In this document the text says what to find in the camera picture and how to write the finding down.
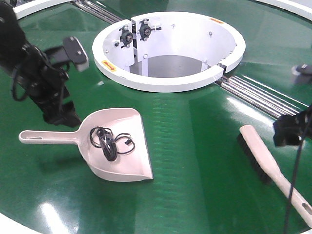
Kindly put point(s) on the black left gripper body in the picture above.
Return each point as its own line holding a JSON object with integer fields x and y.
{"x": 42, "y": 76}

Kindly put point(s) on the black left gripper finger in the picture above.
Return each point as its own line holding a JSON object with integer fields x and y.
{"x": 52, "y": 116}
{"x": 69, "y": 115}

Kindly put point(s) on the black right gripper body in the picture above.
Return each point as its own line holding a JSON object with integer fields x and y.
{"x": 289, "y": 130}

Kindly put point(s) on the beige hand brush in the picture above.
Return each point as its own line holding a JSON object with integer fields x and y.
{"x": 267, "y": 169}

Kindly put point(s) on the beige plastic dustpan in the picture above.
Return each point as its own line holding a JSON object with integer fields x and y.
{"x": 111, "y": 141}

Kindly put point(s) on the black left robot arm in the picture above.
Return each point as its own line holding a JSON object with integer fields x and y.
{"x": 12, "y": 37}

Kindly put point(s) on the steel conveyor rollers left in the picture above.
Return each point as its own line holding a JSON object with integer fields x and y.
{"x": 97, "y": 11}

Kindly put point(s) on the white outer conveyor rim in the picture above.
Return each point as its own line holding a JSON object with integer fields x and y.
{"x": 301, "y": 8}

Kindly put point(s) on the left black bearing block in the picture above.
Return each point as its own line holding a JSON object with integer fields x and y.
{"x": 126, "y": 37}

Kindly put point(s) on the black bearing block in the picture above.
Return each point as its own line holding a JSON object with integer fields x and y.
{"x": 126, "y": 37}
{"x": 145, "y": 29}

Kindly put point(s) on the right black bearing block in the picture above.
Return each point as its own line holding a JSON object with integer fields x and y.
{"x": 145, "y": 29}

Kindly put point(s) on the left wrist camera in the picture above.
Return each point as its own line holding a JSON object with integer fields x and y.
{"x": 76, "y": 53}

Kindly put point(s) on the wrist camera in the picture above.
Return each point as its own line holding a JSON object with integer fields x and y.
{"x": 76, "y": 53}
{"x": 304, "y": 70}

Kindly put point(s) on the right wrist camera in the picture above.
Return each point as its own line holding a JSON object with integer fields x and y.
{"x": 304, "y": 70}

